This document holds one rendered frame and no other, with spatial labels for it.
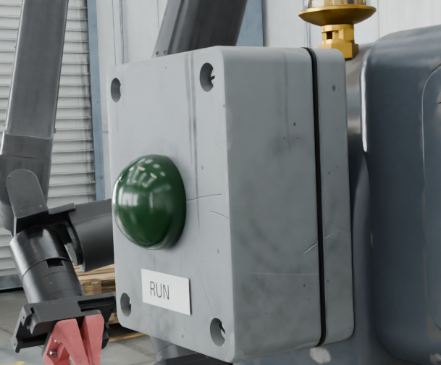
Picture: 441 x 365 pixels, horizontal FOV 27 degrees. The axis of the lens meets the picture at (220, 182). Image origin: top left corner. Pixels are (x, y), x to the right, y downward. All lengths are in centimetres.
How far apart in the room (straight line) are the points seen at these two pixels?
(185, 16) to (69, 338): 36
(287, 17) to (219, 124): 865
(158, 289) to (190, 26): 43
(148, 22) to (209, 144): 866
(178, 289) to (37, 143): 76
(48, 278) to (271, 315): 70
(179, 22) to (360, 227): 44
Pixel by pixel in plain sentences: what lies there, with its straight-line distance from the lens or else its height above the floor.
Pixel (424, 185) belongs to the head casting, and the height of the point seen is 129.
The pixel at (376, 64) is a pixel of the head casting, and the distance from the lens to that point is 28.
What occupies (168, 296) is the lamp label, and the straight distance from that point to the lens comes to 29.
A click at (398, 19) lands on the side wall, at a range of 774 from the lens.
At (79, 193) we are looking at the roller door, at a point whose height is 82.
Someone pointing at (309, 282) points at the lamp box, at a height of 126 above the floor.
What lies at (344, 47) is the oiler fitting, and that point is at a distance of 34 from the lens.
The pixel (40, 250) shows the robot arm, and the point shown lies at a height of 119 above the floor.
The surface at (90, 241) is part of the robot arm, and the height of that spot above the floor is 120.
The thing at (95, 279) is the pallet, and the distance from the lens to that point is 586.
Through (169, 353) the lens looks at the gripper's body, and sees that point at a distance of 68.
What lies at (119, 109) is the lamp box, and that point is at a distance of 31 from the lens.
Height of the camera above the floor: 131
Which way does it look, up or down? 3 degrees down
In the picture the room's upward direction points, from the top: 2 degrees counter-clockwise
